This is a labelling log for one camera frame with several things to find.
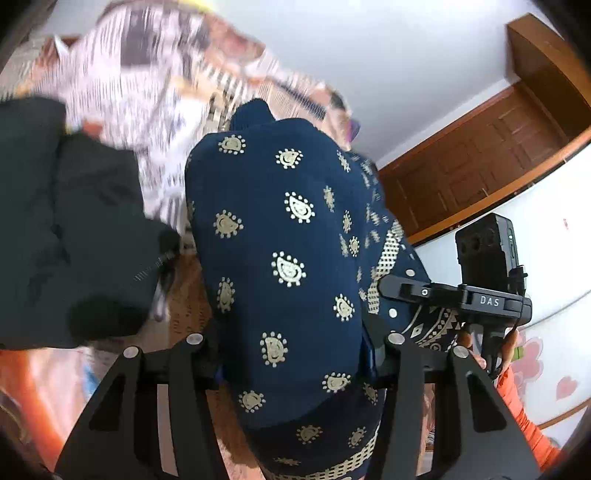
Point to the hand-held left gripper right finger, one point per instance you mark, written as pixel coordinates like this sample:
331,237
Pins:
381,360

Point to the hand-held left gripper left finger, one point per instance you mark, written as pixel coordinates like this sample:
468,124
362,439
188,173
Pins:
205,360

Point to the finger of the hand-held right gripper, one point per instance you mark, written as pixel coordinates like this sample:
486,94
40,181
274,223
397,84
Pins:
415,291

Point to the navy patterned cloth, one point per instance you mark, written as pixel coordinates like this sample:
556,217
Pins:
286,221

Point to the person's right forearm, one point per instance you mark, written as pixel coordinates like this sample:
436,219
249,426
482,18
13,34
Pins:
526,420

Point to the person's right hand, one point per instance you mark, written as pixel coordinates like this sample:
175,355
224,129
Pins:
509,353

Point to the wooden door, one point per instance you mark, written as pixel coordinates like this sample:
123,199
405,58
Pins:
475,161

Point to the black garment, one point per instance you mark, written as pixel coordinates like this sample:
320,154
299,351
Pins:
69,230

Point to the wooden wardrobe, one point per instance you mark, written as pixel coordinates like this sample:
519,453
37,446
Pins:
545,60

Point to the white purple patterned cloth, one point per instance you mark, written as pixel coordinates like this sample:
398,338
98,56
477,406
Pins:
138,69

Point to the pink flower wall sticker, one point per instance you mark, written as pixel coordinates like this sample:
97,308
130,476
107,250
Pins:
527,360

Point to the pink heart wall sticker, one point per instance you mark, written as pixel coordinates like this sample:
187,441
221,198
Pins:
568,387

